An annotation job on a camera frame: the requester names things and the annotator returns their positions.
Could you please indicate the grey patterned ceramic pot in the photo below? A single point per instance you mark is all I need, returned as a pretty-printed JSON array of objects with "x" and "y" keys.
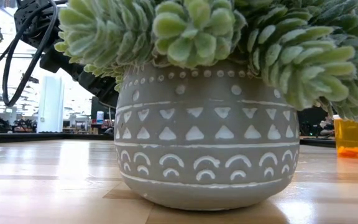
[{"x": 42, "y": 137}]

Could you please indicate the white pillar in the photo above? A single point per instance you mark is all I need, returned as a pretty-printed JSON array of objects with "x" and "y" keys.
[{"x": 51, "y": 105}]

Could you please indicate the white and blue canister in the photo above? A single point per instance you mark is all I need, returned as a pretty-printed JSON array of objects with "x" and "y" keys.
[{"x": 100, "y": 117}]

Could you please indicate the green succulent in grey pot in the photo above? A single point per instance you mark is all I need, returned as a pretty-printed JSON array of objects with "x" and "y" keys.
[{"x": 207, "y": 130}]

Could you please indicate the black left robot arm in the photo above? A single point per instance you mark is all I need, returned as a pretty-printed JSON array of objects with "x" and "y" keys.
[{"x": 30, "y": 18}]

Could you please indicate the orange pill bottle white cap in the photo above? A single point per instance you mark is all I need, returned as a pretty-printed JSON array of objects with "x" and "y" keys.
[{"x": 351, "y": 137}]

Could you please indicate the person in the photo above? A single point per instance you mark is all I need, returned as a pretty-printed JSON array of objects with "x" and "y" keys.
[{"x": 326, "y": 125}]

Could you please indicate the black monitor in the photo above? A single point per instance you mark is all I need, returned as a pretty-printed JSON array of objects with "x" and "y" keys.
[{"x": 99, "y": 107}]

